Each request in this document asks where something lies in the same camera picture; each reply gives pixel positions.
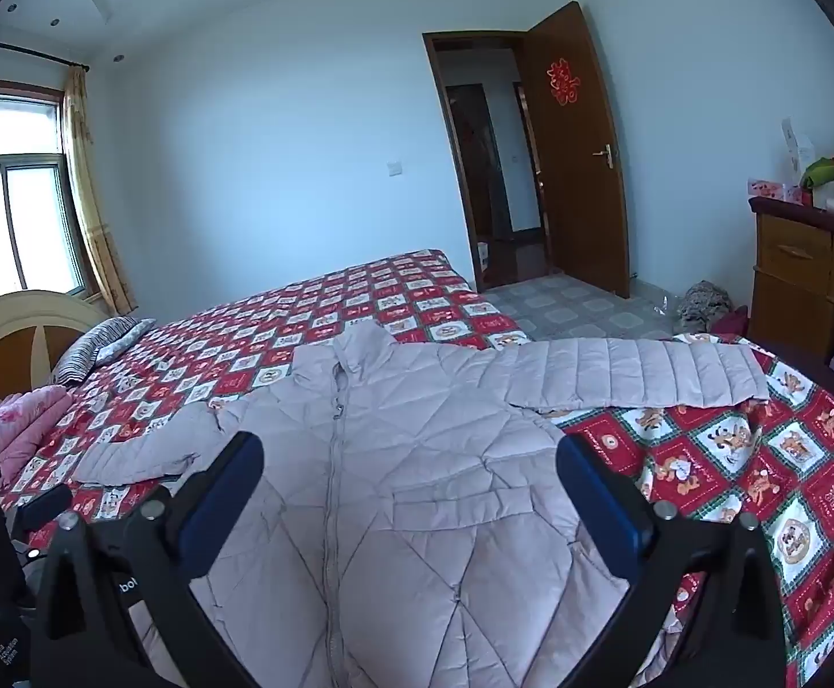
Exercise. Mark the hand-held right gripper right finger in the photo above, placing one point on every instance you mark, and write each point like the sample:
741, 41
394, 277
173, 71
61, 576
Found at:
600, 509

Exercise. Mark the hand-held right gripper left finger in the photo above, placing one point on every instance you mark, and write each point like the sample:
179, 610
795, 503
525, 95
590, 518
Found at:
220, 498

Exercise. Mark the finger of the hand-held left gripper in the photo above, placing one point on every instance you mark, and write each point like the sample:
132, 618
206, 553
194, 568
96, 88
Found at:
44, 505

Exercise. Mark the light pink puffer jacket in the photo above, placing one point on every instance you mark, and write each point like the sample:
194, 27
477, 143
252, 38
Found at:
417, 444

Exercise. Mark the pink quilt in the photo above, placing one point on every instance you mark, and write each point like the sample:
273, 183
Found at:
26, 423

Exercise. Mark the red printed blanket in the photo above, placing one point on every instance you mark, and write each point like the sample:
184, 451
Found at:
747, 459

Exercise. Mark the cream wooden headboard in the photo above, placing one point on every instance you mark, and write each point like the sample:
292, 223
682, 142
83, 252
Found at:
8, 344

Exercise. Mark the striped pillow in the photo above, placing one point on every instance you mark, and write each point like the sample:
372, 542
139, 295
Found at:
94, 347

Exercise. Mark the grey cloth bundle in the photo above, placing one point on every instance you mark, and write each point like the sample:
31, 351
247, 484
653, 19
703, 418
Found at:
702, 304

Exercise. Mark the red cloth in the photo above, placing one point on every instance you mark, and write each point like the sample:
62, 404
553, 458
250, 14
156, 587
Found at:
731, 321

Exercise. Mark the yellow curtain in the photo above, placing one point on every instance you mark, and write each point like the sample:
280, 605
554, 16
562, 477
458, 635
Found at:
98, 229

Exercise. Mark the window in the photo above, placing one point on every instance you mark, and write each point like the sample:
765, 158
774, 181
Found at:
30, 222

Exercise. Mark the wooden dresser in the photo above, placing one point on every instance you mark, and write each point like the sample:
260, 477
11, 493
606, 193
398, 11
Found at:
793, 279

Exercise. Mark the brown wooden door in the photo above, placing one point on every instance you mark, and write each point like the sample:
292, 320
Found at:
575, 193

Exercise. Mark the pink tissue box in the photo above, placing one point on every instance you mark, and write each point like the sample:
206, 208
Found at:
772, 190

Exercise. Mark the green toy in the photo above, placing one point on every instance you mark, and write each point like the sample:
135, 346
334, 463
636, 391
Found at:
822, 172

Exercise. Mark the white carton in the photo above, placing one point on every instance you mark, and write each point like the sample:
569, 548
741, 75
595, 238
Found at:
795, 150

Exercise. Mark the red paper door decoration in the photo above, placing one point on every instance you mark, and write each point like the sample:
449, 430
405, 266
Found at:
562, 82

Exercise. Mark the dark curtain rod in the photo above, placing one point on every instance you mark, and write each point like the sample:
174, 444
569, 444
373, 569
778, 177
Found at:
30, 56

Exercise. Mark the white light switch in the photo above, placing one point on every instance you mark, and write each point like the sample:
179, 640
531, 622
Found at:
395, 168

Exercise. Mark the brown door frame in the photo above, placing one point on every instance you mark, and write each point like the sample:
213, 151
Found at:
437, 79

